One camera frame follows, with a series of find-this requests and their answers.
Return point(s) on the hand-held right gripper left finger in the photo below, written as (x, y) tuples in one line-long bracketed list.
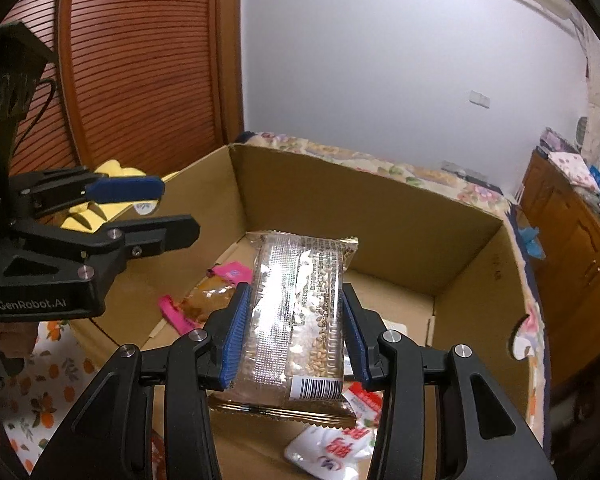
[(234, 342)]

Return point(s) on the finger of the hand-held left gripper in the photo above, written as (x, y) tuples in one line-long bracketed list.
[(125, 189), (155, 237)]

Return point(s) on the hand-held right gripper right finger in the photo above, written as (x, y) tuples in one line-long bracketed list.
[(356, 342)]

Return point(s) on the pink brown snack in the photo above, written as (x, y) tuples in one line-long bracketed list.
[(205, 301)]

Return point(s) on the clear gold grain bar packet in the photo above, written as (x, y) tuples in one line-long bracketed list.
[(292, 305)]

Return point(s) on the white red print snack packet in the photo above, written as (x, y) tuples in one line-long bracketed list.
[(330, 452)]

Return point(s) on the cardboard box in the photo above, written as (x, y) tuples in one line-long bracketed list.
[(380, 225)]

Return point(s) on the person's left hand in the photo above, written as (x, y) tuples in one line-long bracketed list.
[(12, 337)]

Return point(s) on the yellow plush toy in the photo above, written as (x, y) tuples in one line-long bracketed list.
[(82, 220)]

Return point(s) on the orange fruit print tablecloth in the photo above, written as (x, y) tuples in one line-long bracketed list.
[(55, 385)]

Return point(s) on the wooden louvered wardrobe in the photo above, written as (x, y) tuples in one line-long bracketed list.
[(145, 60)]

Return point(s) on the floral blanket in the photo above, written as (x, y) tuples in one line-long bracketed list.
[(380, 165)]

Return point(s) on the blue cloth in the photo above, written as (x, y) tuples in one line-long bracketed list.
[(530, 240)]

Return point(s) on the wooden cabinet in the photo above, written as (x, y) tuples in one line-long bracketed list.
[(575, 270)]

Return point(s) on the folded floral cloth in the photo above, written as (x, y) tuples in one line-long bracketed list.
[(572, 167)]

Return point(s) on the pink patterned box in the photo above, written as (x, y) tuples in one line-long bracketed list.
[(555, 139)]

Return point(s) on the small white fan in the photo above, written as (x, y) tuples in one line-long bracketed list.
[(582, 131)]

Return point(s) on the white wall switch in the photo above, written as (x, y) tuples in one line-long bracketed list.
[(480, 98)]

